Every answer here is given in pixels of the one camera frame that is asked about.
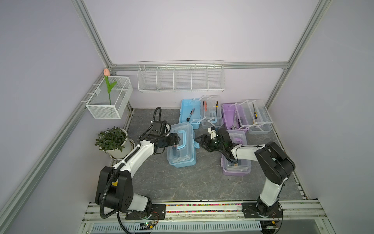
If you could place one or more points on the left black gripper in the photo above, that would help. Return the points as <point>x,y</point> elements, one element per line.
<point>173,140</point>

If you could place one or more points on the white mesh wall basket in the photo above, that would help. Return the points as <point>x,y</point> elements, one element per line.
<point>98,103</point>

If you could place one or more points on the yellow black screwdriver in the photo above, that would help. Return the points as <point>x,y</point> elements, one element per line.
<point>216,106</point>

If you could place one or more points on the white wire wall shelf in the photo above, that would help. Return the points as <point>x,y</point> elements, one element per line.
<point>181,76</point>

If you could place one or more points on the potted green plant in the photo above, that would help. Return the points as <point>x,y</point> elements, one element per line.
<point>115,142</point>

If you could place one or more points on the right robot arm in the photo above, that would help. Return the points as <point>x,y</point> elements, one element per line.
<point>276,165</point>

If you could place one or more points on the pink artificial tulip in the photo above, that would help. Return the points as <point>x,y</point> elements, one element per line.
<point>110,86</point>

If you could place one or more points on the blue toolbox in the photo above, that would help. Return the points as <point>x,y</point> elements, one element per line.
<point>184,153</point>
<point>204,115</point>

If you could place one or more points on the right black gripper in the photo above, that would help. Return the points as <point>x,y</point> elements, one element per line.
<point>202,141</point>

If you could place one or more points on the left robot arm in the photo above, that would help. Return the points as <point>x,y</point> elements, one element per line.
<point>115,192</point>

